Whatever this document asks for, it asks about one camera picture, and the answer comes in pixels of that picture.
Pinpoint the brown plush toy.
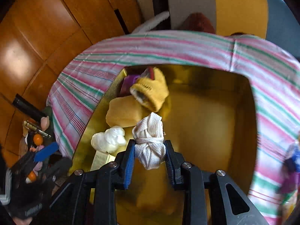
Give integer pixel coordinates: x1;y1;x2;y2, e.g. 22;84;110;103
181;12;216;34

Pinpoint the grey zigzag cloth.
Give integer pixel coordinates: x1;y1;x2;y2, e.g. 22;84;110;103
0;169;13;207

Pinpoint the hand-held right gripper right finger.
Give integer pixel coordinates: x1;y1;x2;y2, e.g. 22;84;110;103
163;140;268;225

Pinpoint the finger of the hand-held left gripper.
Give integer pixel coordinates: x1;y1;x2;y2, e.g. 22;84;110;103
44;157;72;181
33;141;59;164

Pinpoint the black tube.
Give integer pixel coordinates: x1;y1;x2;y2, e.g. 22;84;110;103
13;94;47;120

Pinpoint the grey yellow blue sofa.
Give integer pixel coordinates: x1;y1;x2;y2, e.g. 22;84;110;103
131;0;300;59

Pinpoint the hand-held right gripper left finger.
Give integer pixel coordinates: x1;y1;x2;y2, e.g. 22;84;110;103
50;139;136;225

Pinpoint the yellow sponge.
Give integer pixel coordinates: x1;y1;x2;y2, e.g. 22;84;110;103
106;96;147;127

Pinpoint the yellow knit glove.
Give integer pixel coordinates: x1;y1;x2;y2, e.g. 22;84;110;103
130;67;170;112

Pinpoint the pale yellow box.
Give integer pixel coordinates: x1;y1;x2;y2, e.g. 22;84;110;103
90;150;116;171

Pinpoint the gold tin box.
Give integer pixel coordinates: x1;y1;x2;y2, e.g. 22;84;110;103
71;64;258;225

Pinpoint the white plastic bag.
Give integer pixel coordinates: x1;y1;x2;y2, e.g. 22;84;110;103
91;126;127;154

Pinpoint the white knotted cloth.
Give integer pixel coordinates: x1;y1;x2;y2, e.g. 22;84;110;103
132;112;167;170

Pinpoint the purple toy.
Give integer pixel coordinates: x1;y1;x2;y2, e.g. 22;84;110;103
119;74;141;96

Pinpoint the dark red cloth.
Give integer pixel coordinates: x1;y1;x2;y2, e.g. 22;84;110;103
226;31;256;38

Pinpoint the pink round cap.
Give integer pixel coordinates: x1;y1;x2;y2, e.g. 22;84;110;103
40;116;51;129

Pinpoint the brass fitting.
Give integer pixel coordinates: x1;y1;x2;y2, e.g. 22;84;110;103
23;120;52;138

